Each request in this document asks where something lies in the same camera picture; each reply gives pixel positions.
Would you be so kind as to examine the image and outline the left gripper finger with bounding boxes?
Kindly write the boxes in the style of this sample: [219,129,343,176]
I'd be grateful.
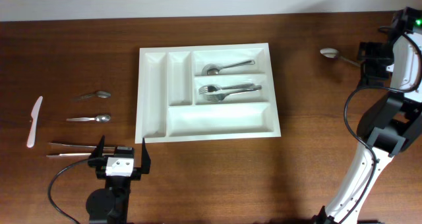
[141,138,151,175]
[89,135,105,159]

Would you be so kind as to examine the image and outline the large metal spoon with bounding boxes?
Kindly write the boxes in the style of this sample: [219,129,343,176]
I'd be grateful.
[201,59,255,76]
[320,48,360,67]

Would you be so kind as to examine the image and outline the metal tweezers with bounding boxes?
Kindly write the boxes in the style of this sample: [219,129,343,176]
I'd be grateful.
[46,142,116,157]

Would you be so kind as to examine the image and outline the metal fork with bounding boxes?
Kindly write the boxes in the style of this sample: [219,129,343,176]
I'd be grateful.
[198,83,254,94]
[204,85,262,102]

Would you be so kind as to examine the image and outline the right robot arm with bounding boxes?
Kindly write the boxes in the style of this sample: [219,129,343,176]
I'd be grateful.
[311,7,421,223]

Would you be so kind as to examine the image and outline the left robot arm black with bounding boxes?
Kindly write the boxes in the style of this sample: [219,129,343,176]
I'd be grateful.
[86,137,151,223]

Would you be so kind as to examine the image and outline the small metal teaspoon lower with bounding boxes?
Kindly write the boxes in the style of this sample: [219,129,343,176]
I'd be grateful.
[66,114,111,123]

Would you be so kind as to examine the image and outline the small metal teaspoon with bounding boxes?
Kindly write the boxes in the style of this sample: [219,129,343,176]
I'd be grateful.
[74,90,111,101]
[66,114,111,123]

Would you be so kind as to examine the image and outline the small metal teaspoon upper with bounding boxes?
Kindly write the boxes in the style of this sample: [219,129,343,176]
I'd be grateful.
[74,90,111,101]

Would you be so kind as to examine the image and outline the white plastic knife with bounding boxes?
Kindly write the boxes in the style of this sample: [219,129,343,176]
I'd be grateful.
[26,96,43,148]

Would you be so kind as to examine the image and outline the white plastic cutlery tray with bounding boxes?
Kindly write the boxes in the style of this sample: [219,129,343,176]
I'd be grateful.
[135,43,281,144]

